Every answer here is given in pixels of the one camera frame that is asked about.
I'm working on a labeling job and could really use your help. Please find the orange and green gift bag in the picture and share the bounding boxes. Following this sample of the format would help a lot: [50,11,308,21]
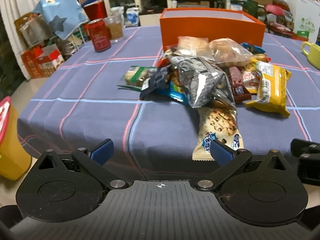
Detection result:
[296,30,311,42]

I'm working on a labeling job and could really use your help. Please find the brown chocolate bar packet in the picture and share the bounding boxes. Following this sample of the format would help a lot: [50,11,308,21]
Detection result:
[228,66,252,103]

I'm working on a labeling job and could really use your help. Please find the red storage box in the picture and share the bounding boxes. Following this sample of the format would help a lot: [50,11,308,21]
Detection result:
[82,1,108,22]

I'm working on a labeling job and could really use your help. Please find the red and white carton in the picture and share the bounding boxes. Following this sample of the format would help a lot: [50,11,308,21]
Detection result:
[21,44,66,80]

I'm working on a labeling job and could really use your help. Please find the white chest freezer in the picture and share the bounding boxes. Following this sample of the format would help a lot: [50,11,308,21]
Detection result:
[279,0,320,41]

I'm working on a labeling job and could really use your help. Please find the white chocolate-chip cookie packet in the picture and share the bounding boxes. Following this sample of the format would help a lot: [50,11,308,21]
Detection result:
[192,107,243,162]

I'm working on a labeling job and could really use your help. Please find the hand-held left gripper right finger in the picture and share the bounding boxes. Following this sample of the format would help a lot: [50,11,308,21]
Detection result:
[196,139,292,191]

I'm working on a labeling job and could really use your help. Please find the dark blue snack packet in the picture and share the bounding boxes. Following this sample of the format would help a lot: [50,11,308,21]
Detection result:
[139,67,174,101]

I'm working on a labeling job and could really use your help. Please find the white glass-door cabinet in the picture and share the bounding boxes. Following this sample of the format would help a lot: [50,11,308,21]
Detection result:
[102,0,141,26]

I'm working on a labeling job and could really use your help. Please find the silver nut packet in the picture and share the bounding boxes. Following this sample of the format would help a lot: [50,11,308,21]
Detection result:
[168,56,237,110]

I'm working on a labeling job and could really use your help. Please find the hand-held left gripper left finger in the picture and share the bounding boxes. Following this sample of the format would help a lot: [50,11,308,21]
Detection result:
[31,138,126,190]

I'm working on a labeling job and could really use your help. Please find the yellow snack packet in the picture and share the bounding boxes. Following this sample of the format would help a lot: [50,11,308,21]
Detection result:
[246,58,292,118]

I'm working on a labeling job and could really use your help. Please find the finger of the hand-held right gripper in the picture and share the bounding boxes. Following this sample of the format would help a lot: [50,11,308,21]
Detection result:
[298,154,320,184]
[291,138,320,157]

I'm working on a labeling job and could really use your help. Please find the blue star-print cloth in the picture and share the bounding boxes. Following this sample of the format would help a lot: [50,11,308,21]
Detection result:
[32,0,90,40]

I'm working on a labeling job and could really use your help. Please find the clear plastic jar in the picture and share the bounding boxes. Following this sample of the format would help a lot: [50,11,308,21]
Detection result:
[102,15,125,44]

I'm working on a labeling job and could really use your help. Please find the clear pastry packet white top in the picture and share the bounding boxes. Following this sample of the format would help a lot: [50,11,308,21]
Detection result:
[176,36,216,61]

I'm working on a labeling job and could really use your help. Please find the blue and white bag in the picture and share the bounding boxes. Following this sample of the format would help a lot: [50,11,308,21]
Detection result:
[126,7,139,27]

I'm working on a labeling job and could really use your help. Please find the clear bread packet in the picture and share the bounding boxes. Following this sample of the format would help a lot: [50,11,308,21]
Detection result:
[209,38,253,67]

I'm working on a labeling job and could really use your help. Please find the yellow bucket red rim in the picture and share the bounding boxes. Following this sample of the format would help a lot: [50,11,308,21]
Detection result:
[0,96,32,180]

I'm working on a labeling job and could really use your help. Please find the yellow-green mug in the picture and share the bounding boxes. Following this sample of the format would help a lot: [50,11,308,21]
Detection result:
[301,41,320,71]

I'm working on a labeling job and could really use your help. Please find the green and white snack packet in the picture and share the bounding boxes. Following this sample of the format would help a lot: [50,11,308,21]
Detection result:
[117,65,157,91]

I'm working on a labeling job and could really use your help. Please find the red soda can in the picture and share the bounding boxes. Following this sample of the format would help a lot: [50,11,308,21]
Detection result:
[86,19,112,53]

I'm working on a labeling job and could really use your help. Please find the blue wafer packet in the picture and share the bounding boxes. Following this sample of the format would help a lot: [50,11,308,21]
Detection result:
[240,42,271,63]

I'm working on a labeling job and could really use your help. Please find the orange cardboard box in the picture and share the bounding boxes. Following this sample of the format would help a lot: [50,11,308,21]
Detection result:
[159,8,266,52]

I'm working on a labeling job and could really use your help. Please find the red folding chair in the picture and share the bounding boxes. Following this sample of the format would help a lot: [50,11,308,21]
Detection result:
[264,4,293,34]

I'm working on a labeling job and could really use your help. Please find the red and white snack packet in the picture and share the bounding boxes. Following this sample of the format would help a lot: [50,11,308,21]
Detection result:
[240,69,262,95]

